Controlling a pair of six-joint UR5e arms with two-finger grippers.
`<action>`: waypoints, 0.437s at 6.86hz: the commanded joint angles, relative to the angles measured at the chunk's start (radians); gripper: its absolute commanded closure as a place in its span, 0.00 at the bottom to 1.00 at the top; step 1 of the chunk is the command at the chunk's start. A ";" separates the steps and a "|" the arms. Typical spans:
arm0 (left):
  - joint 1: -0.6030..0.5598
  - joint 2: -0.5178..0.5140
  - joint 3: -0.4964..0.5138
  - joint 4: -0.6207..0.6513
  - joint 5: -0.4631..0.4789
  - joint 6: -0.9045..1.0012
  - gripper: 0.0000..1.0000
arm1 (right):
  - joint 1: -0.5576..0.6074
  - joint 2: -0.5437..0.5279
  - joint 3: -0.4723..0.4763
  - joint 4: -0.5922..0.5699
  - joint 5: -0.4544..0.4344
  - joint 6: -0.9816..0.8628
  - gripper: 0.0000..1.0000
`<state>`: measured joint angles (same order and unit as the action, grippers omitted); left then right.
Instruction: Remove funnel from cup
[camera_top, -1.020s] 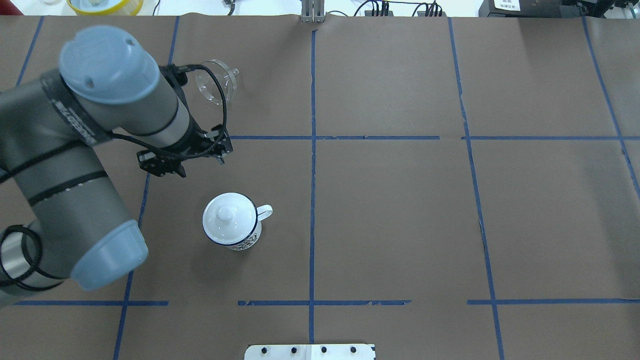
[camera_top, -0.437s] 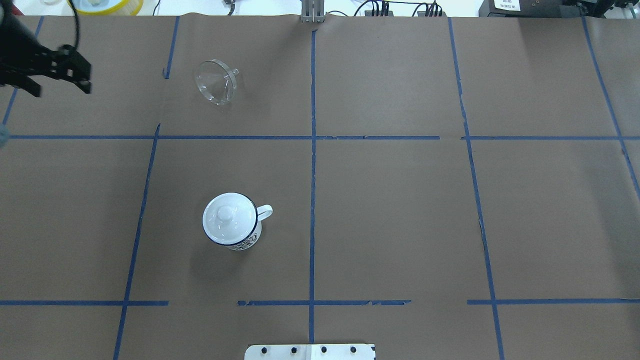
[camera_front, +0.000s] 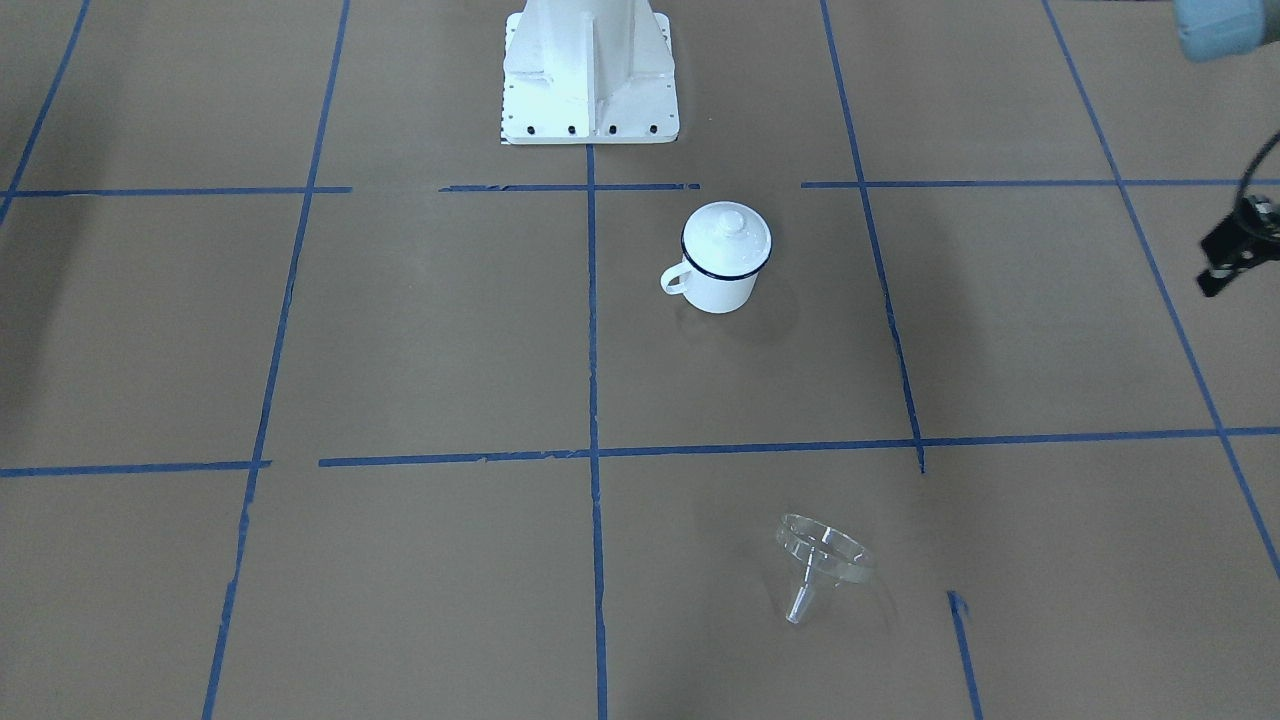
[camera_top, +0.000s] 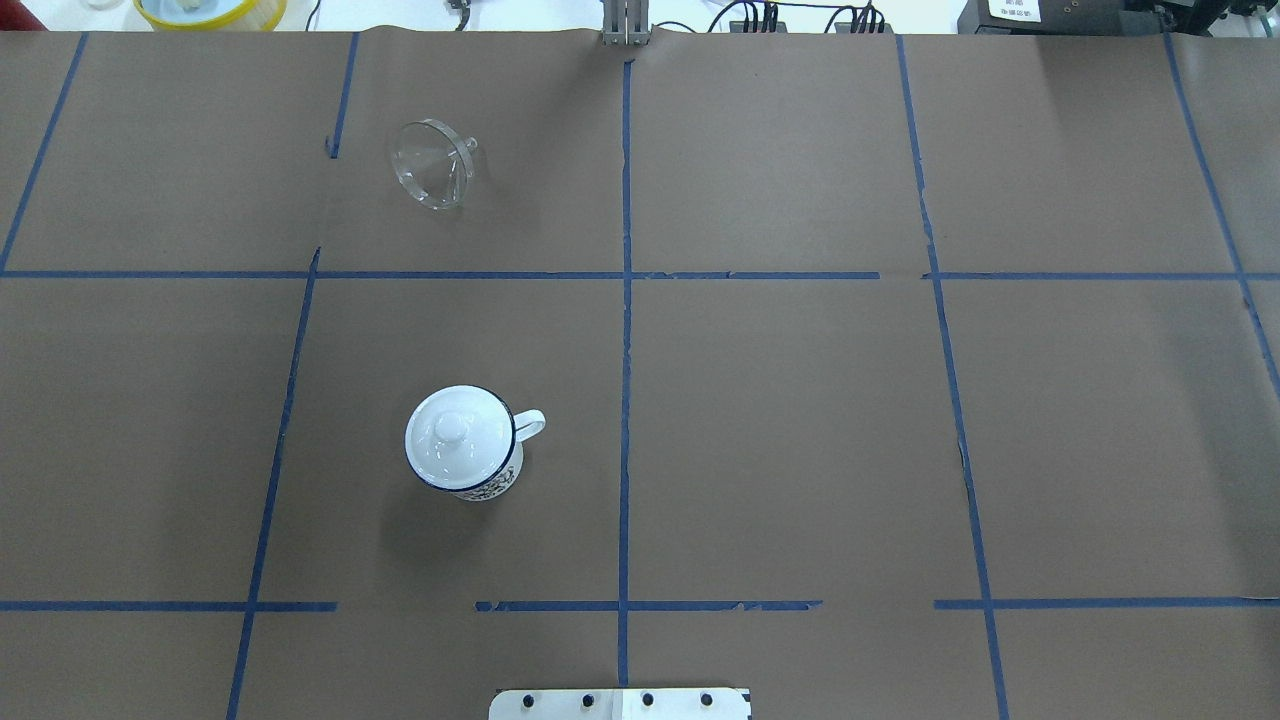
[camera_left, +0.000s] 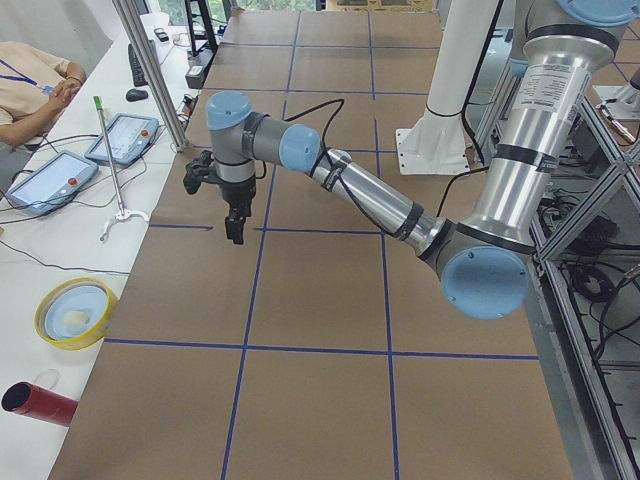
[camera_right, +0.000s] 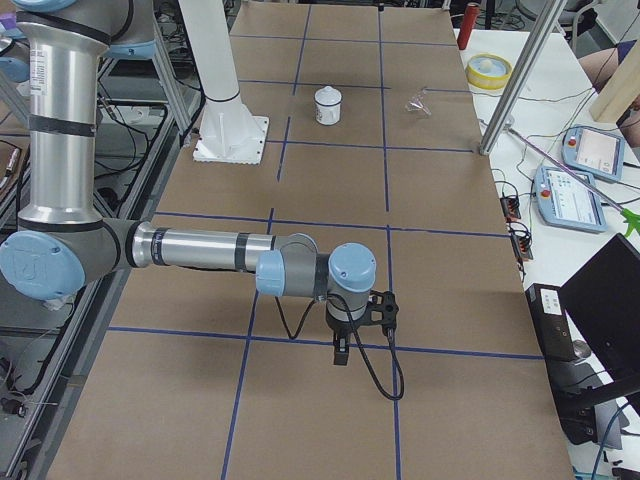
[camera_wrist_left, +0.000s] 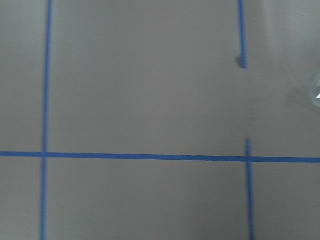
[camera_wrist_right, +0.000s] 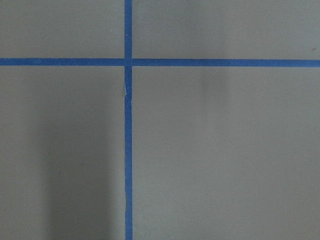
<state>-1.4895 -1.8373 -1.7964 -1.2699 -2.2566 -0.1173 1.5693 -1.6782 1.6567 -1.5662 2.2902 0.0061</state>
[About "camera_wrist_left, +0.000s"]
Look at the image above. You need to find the clear glass funnel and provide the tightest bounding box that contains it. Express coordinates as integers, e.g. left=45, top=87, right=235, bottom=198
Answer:
left=307, top=73, right=320, bottom=108

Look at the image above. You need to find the brown paper table cover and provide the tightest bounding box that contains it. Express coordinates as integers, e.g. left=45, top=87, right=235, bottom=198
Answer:
left=0, top=0, right=320, bottom=240

